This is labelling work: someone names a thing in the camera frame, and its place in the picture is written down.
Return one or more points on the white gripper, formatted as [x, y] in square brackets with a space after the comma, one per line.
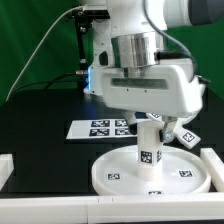
[168, 88]

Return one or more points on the white cross-shaped table base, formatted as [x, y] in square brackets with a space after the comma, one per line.
[185, 137]

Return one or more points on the white round table top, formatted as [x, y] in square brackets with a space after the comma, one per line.
[126, 171]

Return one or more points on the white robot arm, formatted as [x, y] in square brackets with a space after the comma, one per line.
[138, 67]

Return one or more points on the white fiducial marker sheet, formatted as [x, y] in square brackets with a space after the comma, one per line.
[96, 129]

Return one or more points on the white right border rail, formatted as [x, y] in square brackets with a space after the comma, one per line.
[215, 166]

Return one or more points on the white border rail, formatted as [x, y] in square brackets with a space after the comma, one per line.
[112, 209]
[215, 166]
[6, 168]

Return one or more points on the white front border rail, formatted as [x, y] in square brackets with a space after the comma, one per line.
[112, 209]

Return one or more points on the white left border rail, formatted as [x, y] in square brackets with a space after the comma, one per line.
[6, 168]

